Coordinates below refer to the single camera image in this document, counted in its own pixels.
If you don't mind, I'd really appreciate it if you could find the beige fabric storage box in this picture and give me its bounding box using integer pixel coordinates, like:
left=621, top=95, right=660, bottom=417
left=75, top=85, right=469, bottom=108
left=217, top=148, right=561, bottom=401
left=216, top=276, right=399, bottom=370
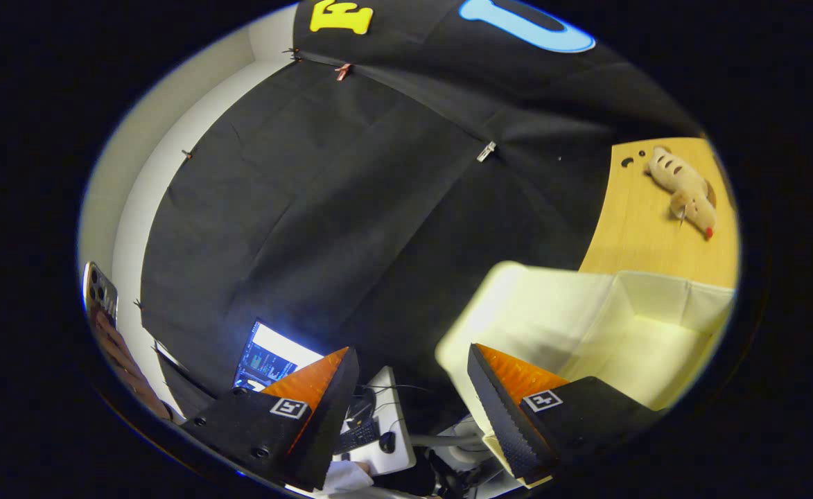
left=436, top=261, right=736, bottom=489

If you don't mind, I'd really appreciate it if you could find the black keyboard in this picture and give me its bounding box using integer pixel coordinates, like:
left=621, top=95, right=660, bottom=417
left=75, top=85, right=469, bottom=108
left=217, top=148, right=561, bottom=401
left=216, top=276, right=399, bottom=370
left=333, top=418, right=381, bottom=456

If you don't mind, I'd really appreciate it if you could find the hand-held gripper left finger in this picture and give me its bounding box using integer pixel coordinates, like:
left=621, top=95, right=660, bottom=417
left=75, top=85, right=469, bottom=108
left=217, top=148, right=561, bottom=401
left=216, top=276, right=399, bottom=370
left=181, top=347, right=360, bottom=491

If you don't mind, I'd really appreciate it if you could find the smartphone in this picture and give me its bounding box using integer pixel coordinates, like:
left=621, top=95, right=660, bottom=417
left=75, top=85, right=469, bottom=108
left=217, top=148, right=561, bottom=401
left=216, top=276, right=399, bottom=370
left=82, top=261, right=119, bottom=326

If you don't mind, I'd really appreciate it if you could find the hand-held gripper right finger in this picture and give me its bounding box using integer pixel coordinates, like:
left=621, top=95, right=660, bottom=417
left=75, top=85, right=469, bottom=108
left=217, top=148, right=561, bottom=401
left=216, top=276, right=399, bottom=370
left=466, top=343, right=663, bottom=486

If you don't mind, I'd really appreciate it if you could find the tan plush animal toy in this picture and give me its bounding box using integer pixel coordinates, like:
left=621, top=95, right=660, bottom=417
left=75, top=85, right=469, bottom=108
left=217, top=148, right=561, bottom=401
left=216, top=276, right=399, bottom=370
left=643, top=146, right=719, bottom=240

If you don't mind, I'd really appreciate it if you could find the black backdrop cloth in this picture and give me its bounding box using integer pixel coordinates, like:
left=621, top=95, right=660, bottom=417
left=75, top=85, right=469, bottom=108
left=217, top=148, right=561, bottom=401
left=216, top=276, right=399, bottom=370
left=139, top=0, right=705, bottom=444

